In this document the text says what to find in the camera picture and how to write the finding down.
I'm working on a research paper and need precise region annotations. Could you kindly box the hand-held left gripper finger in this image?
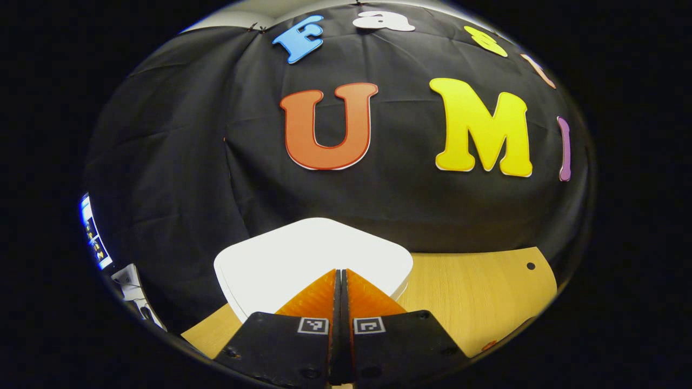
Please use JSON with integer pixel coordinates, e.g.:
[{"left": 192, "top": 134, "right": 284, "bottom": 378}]
[
  {"left": 214, "top": 269, "right": 342, "bottom": 387},
  {"left": 342, "top": 269, "right": 470, "bottom": 387}
]

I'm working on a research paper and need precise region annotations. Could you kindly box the white desktop garbage bin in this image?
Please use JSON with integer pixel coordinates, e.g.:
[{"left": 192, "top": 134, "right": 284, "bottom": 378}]
[{"left": 214, "top": 218, "right": 414, "bottom": 323}]

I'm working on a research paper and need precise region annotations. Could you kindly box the black backdrop cloth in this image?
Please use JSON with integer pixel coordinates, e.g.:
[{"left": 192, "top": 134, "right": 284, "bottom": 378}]
[{"left": 81, "top": 3, "right": 593, "bottom": 336}]

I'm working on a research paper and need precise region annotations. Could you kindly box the white and black device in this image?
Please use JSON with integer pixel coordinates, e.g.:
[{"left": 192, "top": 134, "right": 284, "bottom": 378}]
[{"left": 111, "top": 264, "right": 167, "bottom": 331}]

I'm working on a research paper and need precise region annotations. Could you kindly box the lit computer screen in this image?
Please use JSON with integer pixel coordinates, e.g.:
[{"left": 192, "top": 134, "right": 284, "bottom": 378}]
[{"left": 80, "top": 193, "right": 114, "bottom": 270}]

